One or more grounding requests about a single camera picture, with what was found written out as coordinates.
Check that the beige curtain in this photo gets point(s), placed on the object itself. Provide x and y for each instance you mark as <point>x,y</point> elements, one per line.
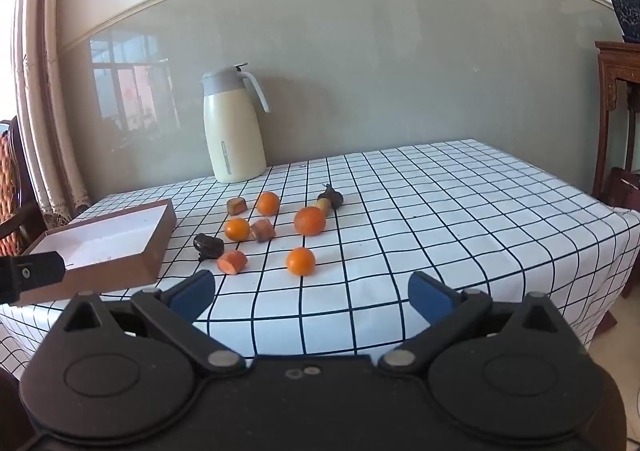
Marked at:
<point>45,81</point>

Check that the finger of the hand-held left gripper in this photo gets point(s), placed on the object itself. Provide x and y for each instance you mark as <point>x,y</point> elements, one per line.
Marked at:
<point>30,276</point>

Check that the sprouted dark water chestnut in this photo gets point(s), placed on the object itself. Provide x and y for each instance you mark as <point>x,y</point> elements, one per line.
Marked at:
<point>332,196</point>

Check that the dark wooden chair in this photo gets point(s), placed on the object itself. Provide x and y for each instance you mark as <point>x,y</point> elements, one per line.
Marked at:
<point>622,191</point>

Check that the blue patterned plant pot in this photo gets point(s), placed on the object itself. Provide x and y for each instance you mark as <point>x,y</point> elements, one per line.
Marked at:
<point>627,16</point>

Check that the carved wooden cabinet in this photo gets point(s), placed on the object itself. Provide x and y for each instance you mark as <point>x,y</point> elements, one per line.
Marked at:
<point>612,81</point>

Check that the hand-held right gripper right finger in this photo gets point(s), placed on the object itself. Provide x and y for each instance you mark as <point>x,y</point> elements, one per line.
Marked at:
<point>430,298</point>

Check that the small yellow potato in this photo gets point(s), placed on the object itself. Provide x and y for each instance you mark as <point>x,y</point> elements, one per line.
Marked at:
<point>323,206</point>

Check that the carrot chunk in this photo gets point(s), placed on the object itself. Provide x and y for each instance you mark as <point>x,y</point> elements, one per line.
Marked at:
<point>263,230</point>
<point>232,261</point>

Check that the large orange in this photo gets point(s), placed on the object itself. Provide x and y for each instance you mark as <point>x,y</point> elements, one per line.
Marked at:
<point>309,221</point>

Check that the checked white tablecloth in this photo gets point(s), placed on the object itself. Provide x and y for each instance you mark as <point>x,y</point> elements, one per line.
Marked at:
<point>450,211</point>

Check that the wooden chair with woven cushions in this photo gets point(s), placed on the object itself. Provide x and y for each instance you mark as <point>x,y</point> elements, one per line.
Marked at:
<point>10,181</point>

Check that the brown cardboard box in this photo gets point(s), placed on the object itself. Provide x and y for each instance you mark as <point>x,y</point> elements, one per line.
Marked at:
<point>100,236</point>

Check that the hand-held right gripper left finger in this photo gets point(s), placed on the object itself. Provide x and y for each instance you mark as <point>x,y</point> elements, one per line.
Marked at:
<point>192,293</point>

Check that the cream thermos jug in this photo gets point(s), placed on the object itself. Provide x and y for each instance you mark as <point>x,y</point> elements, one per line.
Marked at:
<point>232,141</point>

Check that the brown cube chunk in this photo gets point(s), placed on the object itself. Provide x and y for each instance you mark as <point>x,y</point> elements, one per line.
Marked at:
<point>236,205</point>

